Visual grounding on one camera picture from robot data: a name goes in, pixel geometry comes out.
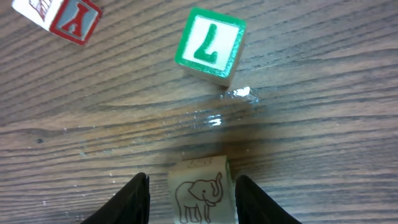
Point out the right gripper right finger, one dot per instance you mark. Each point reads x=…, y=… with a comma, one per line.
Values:
x=254, y=206

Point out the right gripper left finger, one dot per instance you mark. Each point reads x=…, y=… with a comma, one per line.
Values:
x=130, y=205

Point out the red E wooden block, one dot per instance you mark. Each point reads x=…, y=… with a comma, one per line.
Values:
x=201, y=191

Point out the number 2 wooden block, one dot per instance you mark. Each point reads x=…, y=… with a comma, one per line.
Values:
x=74, y=20

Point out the green L wooden block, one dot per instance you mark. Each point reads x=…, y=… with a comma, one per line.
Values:
x=210, y=45

